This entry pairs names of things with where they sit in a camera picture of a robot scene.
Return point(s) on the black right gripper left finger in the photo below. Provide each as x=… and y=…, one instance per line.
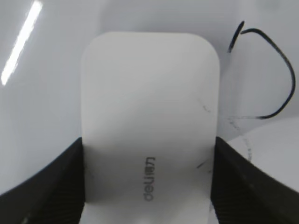
x=55, y=195

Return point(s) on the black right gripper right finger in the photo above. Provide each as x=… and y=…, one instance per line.
x=243, y=194

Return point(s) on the white board eraser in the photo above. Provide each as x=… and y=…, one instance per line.
x=149, y=109

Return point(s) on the white board with grey frame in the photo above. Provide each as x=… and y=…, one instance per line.
x=41, y=48

